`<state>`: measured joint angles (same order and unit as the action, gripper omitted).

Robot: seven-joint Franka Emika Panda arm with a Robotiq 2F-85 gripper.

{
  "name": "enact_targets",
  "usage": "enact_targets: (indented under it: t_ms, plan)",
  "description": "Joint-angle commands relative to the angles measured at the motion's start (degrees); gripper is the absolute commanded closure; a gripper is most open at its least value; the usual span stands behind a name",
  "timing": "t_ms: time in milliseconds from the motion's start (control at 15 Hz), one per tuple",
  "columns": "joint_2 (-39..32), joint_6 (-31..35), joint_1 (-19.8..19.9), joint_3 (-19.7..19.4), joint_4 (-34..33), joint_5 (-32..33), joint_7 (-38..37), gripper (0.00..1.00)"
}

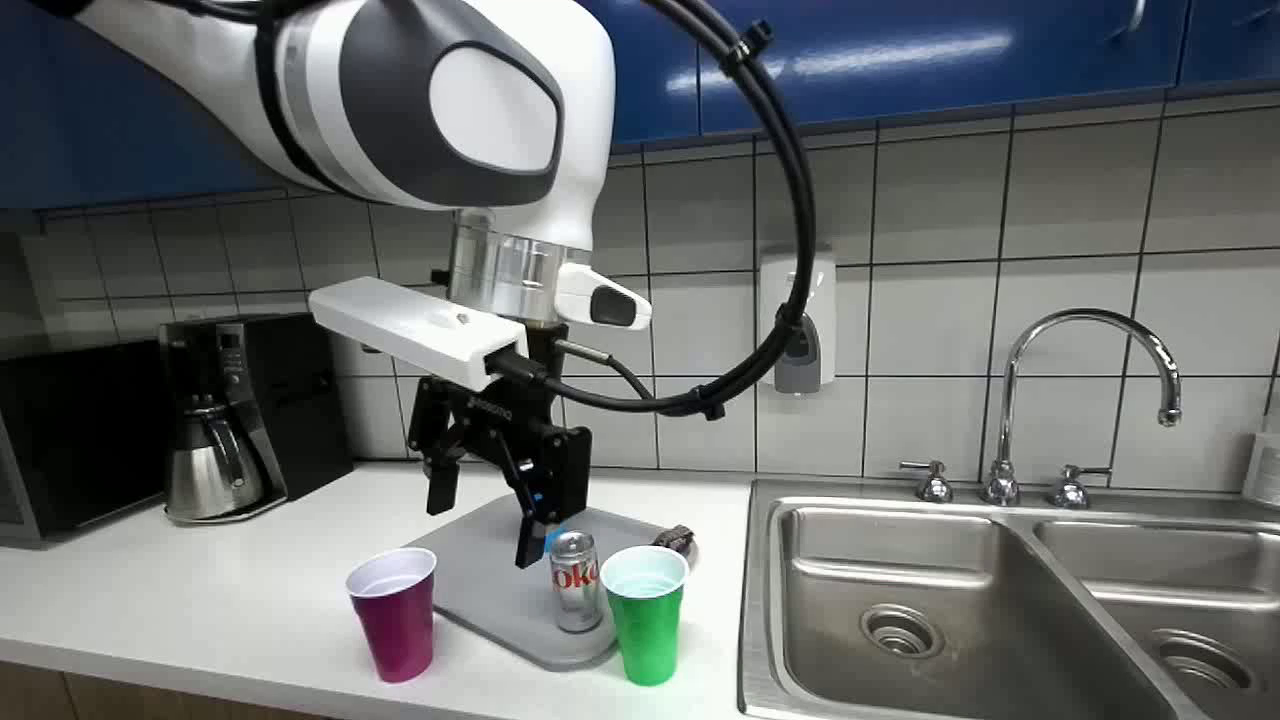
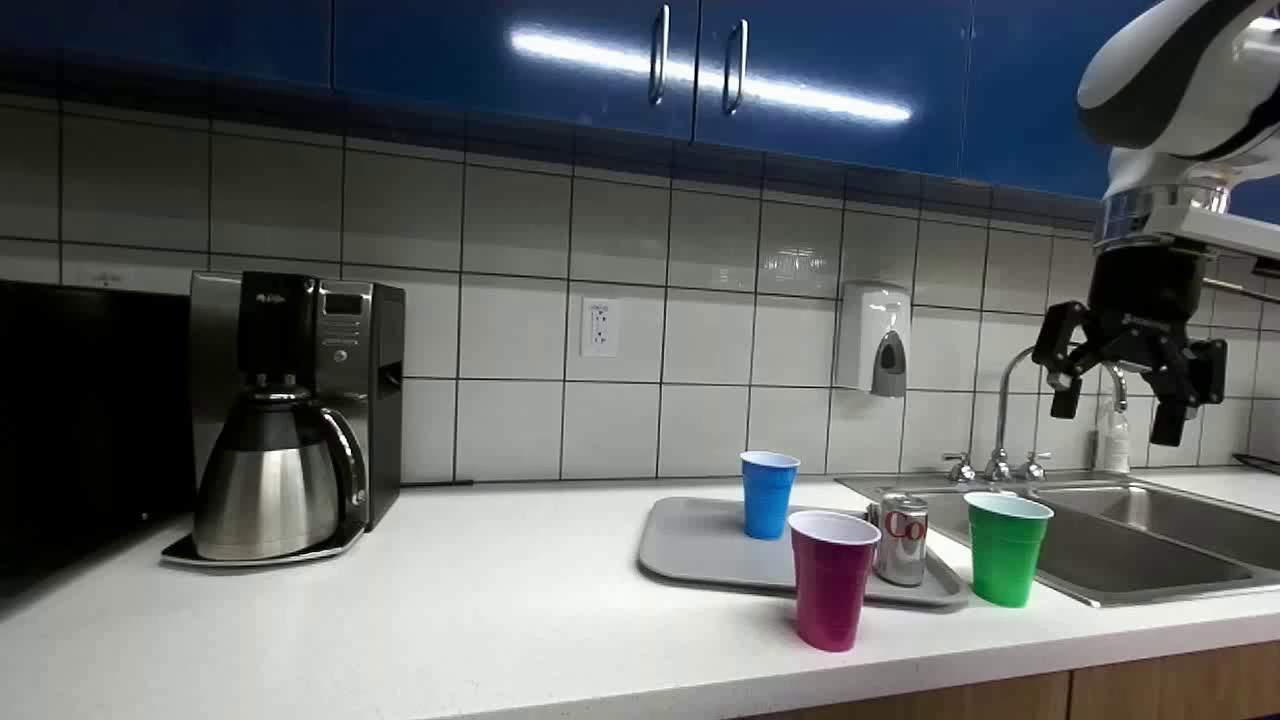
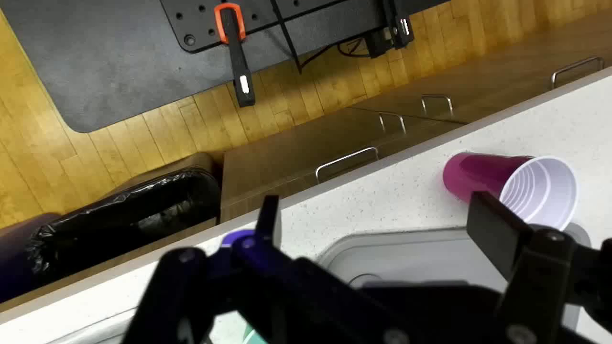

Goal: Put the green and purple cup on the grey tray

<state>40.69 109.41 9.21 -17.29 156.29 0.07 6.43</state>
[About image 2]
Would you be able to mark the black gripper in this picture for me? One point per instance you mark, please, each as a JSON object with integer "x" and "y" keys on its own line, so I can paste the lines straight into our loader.
{"x": 1136, "y": 317}

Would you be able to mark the green plastic cup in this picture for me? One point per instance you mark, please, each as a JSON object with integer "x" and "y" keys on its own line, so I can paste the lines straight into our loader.
{"x": 1007, "y": 547}

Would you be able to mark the purple plastic cup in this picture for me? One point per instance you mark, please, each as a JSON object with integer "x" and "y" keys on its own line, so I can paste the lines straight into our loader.
{"x": 833, "y": 557}

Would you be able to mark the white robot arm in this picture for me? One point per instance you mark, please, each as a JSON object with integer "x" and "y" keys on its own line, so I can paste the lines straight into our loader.
{"x": 1188, "y": 107}

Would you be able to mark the blue plastic cup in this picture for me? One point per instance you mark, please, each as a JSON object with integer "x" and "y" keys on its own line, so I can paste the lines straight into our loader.
{"x": 765, "y": 494}

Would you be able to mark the chrome sink faucet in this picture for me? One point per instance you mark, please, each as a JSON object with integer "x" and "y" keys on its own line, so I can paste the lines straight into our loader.
{"x": 997, "y": 462}

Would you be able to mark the stainless steel double sink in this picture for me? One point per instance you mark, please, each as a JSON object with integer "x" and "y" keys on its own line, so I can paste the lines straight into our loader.
{"x": 1114, "y": 543}

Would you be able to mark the silver soda can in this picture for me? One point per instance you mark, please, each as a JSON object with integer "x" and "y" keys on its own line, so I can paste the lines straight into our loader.
{"x": 901, "y": 521}

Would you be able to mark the blue upper cabinets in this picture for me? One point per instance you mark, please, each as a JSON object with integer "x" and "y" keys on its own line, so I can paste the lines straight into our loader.
{"x": 922, "y": 86}

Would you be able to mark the steel coffee carafe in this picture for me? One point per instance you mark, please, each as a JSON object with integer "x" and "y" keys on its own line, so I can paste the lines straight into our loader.
{"x": 285, "y": 479}

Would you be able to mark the stainless steel coffee maker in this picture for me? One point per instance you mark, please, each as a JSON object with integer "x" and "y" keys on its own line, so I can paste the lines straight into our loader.
{"x": 336, "y": 340}

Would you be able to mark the black microwave oven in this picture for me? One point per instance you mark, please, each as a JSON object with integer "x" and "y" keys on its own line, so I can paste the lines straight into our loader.
{"x": 94, "y": 423}

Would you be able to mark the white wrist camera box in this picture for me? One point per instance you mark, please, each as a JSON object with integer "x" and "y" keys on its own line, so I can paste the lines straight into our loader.
{"x": 1141, "y": 216}

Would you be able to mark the white wall soap dispenser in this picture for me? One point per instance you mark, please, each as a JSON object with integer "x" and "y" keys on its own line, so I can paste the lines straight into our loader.
{"x": 873, "y": 340}

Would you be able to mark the white wall power outlet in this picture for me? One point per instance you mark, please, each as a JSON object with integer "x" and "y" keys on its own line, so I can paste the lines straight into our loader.
{"x": 603, "y": 327}

